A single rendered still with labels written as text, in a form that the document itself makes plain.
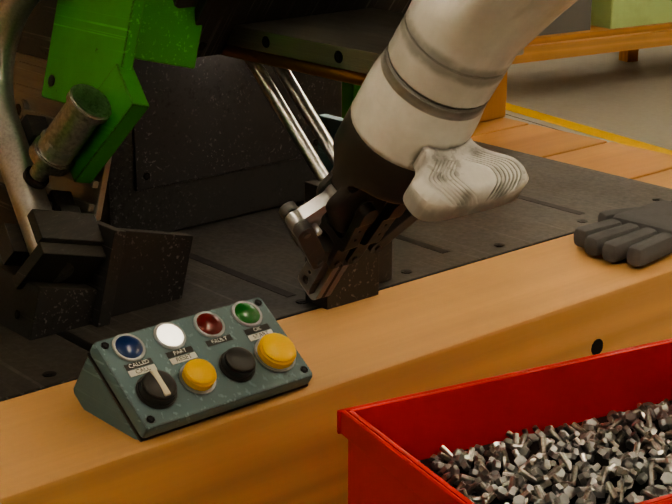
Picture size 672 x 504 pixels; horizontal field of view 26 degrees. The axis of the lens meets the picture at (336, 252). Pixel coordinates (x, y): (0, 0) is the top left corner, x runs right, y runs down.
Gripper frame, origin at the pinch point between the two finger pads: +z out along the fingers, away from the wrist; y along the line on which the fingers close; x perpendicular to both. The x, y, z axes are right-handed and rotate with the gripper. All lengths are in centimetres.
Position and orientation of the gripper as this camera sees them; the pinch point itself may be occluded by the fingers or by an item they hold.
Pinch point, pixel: (322, 272)
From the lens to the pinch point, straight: 101.0
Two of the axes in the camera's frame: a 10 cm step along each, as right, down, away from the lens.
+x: 5.3, 7.4, -4.2
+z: -3.8, 6.5, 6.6
